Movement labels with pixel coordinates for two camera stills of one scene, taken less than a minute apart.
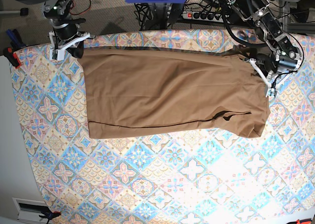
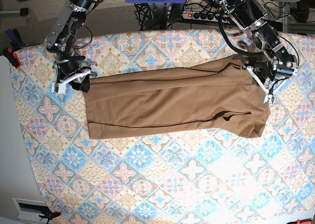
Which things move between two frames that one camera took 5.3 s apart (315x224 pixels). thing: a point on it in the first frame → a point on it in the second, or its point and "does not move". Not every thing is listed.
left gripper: (67, 29) → (68, 66)
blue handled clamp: (16, 42) does not move
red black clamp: (12, 57) does not move
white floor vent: (30, 209) does not move
